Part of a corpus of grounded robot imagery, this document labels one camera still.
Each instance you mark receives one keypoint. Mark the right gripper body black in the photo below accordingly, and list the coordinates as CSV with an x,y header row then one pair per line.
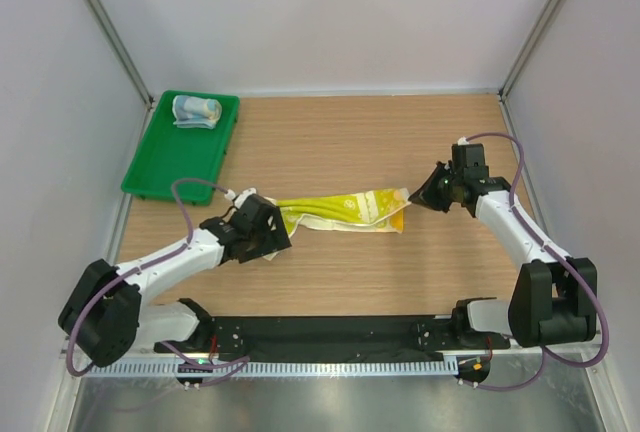
x,y
440,191

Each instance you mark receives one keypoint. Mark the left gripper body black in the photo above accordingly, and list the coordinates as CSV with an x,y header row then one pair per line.
x,y
267,240

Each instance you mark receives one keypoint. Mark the yellow green patterned towel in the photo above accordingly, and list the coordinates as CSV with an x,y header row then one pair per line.
x,y
374,211

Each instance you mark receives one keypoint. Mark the blue polka dot towel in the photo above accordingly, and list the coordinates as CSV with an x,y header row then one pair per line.
x,y
195,112

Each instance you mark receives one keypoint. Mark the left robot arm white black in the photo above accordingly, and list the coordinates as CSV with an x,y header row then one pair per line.
x,y
111,308

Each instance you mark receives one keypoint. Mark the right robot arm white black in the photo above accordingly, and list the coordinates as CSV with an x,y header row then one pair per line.
x,y
549,303

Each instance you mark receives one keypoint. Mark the green plastic tray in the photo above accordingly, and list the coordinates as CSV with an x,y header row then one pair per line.
x,y
167,153

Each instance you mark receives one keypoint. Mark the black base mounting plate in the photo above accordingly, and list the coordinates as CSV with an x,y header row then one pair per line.
x,y
347,339

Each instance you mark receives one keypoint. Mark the white slotted cable duct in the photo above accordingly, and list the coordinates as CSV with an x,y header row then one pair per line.
x,y
173,367

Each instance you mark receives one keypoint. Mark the left aluminium frame post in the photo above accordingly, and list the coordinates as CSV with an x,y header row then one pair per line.
x,y
110,33

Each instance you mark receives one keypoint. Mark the aluminium frame post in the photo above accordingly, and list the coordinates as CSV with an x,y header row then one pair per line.
x,y
110,33
542,25

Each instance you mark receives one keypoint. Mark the right aluminium frame post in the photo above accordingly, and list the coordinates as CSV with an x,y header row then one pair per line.
x,y
542,25

